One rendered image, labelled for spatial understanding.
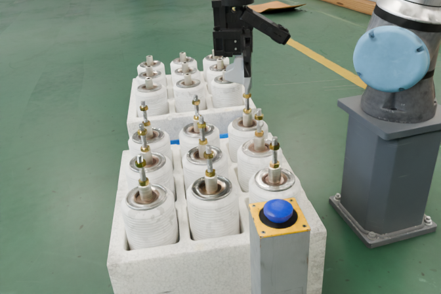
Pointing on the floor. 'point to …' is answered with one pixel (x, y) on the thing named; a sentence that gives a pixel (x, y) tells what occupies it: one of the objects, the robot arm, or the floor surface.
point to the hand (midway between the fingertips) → (249, 87)
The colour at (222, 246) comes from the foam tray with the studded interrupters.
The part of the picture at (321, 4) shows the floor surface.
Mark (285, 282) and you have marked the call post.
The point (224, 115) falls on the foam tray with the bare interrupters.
